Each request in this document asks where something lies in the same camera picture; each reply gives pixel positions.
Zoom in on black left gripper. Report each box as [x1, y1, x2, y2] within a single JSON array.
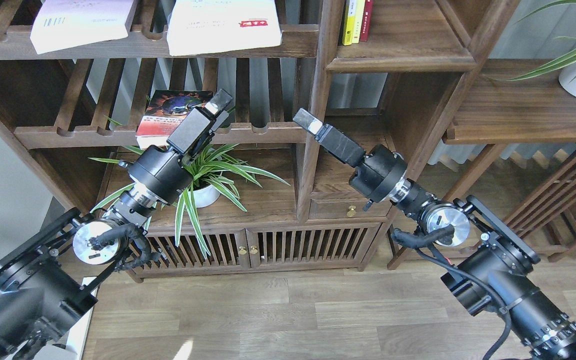
[[166, 89, 233, 166]]

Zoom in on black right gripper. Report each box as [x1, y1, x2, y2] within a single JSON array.
[[292, 108, 366, 167]]

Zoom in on red earth cover book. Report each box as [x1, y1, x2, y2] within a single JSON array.
[[135, 89, 214, 150]]

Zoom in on white book red stamp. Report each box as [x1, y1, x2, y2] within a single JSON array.
[[166, 0, 282, 57]]

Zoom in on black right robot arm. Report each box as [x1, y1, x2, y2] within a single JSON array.
[[294, 109, 576, 360]]

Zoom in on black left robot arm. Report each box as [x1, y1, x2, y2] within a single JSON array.
[[0, 89, 233, 360]]

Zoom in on wooden side shelf unit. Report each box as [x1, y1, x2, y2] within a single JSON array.
[[387, 59, 576, 271]]

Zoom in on spider plant in white pot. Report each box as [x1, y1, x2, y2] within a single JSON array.
[[73, 137, 279, 264]]

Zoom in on small wooden drawer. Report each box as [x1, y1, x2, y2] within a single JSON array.
[[309, 199, 391, 220]]

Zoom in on dark wooden bookshelf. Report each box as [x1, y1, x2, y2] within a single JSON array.
[[0, 0, 521, 284]]

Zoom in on yellow upright book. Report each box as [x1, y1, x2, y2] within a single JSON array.
[[351, 0, 366, 44], [341, 0, 358, 46]]

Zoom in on dark red upright book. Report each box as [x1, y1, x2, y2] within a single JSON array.
[[359, 0, 374, 42]]

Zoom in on right slatted cabinet door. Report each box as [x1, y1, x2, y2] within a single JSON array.
[[246, 223, 379, 271]]

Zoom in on slatted cabinet door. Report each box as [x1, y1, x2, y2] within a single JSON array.
[[246, 223, 379, 271], [133, 229, 250, 271]]

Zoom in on left slatted cabinet door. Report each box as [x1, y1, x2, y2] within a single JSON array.
[[133, 229, 250, 271]]

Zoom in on pale pink white book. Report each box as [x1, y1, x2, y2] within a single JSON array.
[[29, 0, 137, 54]]

